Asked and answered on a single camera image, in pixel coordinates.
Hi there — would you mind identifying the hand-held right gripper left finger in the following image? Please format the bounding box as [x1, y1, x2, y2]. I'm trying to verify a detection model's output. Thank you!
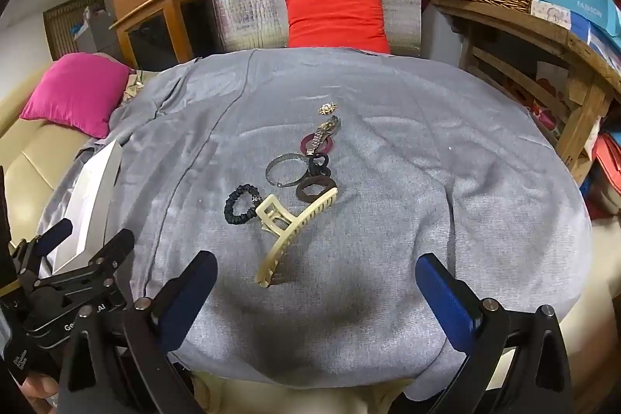
[58, 250, 218, 414]

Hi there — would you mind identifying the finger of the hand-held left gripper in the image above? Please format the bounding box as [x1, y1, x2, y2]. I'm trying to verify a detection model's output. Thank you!
[12, 218, 73, 269]
[39, 229, 135, 298]

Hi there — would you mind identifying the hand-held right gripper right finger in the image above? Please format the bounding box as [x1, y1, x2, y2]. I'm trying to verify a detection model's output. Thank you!
[388, 253, 578, 414]

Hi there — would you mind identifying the white box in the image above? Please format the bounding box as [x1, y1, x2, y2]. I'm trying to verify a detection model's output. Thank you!
[49, 139, 123, 275]

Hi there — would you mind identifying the black scrunchie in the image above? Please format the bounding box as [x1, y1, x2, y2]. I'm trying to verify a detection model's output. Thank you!
[224, 184, 263, 225]

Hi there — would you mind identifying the cream hair claw clip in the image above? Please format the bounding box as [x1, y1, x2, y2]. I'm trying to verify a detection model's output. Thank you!
[254, 193, 339, 289]

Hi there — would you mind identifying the silver bangle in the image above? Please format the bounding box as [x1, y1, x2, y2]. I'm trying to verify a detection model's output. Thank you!
[265, 153, 311, 189]

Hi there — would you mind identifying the brown hair tie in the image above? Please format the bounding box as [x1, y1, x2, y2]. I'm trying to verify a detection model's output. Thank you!
[295, 177, 338, 204]

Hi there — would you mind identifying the black looped hair tie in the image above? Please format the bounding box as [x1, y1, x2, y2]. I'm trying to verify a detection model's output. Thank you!
[305, 153, 333, 180]

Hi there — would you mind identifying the maroon bangle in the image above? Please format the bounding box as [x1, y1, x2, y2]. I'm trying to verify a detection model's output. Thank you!
[301, 133, 336, 155]

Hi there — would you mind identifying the metal wristwatch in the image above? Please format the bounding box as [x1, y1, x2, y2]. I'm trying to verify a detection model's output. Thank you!
[309, 115, 341, 153]

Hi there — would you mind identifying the person's left hand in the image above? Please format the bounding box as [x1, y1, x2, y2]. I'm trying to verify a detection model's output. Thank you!
[22, 372, 61, 414]

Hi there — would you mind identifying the cream sofa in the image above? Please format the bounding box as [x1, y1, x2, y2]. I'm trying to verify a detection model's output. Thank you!
[0, 69, 117, 279]

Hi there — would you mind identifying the grey blanket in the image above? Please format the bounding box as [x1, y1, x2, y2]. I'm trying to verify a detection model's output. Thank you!
[36, 48, 595, 400]

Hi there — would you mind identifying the pink cushion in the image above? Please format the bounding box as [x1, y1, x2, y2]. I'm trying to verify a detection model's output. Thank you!
[19, 52, 132, 138]

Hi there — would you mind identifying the beige patterned cloth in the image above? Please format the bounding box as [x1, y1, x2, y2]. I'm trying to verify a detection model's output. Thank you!
[119, 69, 161, 107]

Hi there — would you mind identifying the woven brown screen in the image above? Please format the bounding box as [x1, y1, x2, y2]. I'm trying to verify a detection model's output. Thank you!
[43, 0, 105, 61]

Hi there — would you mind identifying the red bag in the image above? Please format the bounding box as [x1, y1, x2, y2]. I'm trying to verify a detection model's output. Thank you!
[589, 133, 621, 201]

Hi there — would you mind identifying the wooden side table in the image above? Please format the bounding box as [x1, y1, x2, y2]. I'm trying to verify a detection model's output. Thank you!
[429, 0, 621, 182]

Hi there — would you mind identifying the small red cushion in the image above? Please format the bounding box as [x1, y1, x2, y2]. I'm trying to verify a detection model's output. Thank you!
[285, 0, 391, 54]

